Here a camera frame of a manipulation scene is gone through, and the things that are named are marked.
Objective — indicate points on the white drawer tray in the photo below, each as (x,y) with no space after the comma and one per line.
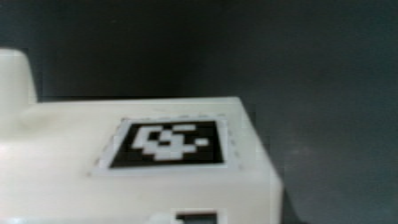
(128,161)

